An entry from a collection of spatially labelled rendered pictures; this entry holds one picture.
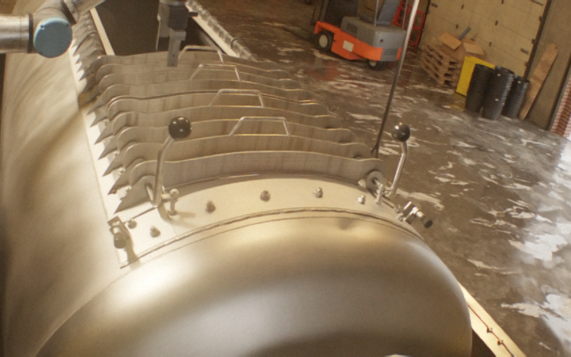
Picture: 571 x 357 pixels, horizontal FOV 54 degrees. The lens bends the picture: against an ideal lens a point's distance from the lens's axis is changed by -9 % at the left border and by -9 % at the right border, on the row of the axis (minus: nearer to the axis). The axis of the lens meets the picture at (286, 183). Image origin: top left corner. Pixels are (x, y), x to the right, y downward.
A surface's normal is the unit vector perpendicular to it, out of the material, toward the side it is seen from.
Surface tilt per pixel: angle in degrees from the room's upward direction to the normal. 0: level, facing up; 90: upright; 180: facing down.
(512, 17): 90
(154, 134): 90
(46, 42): 90
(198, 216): 19
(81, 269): 42
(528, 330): 0
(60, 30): 90
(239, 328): 66
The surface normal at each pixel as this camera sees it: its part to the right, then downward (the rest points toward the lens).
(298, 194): 0.22, -0.87
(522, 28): -0.90, 0.03
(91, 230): -0.43, -0.65
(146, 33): 0.07, 0.48
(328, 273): 0.40, -0.14
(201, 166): 0.39, 0.50
